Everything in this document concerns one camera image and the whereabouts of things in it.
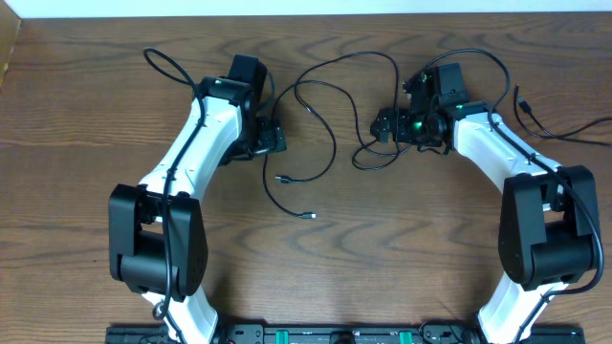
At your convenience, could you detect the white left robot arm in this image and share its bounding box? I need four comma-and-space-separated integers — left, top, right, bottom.
105, 54, 286, 343

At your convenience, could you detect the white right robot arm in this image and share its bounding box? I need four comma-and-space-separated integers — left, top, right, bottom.
370, 63, 603, 343

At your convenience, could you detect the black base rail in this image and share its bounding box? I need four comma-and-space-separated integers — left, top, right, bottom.
103, 321, 586, 344

